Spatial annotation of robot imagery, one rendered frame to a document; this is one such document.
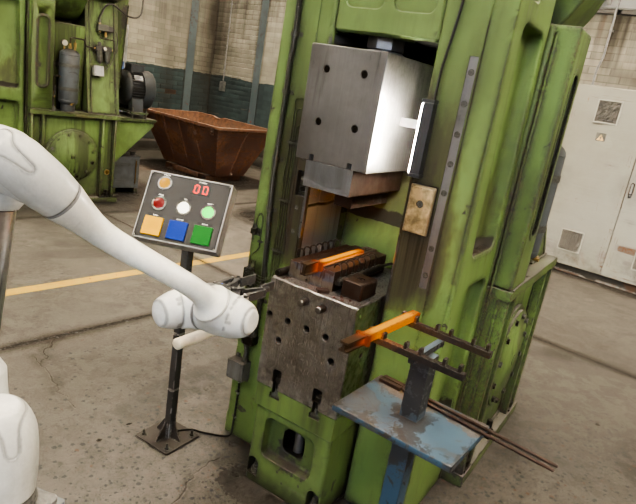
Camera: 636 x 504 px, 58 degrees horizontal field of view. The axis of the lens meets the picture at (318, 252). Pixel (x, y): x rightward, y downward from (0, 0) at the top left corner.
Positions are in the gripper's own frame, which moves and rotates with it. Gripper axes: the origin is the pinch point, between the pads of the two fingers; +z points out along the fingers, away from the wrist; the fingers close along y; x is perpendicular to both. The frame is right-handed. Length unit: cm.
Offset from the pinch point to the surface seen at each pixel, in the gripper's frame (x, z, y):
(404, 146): 46, 62, 13
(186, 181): 19, 24, -59
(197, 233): 1.8, 18.4, -45.3
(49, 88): 17, 210, -438
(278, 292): -13.4, 29.1, -11.5
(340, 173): 35.0, 35.1, 2.7
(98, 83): 27, 265, -437
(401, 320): -1.5, 17.5, 43.1
